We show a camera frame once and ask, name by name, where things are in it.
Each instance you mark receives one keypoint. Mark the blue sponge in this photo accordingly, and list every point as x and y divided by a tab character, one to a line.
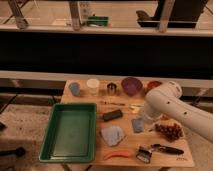
137	125

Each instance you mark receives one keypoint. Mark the black rectangular block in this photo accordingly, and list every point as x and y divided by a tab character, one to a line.
112	115

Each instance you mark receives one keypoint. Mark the purple bowl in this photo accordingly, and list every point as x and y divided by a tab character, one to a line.
131	85

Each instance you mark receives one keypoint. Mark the blue cup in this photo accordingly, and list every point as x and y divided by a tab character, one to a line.
74	88

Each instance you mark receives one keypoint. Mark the small metal cup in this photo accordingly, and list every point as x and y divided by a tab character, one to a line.
112	88

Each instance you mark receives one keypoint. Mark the black handled peeler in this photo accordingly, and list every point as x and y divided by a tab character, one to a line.
167	149

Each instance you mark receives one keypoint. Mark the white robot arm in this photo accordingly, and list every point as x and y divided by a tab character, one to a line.
165	99

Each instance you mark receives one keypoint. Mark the orange chili pepper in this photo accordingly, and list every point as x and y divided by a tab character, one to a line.
118	153

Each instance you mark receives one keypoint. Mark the blue folded cloth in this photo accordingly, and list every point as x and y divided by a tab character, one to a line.
113	135

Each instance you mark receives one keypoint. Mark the green plastic tray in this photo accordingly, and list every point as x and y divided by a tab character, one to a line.
70	136

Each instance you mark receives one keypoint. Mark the thin brown stick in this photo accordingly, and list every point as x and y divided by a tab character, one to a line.
111	103

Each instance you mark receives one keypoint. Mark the white cup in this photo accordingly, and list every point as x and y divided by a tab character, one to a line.
93	86

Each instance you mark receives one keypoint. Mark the green box on shelf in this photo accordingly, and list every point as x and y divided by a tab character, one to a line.
97	20

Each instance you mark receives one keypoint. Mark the metal binder clip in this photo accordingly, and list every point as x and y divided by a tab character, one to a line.
144	155

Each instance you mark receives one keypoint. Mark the red bowl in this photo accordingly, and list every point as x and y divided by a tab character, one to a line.
152	84

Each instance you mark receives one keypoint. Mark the bunch of red grapes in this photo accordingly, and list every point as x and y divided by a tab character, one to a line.
170	132

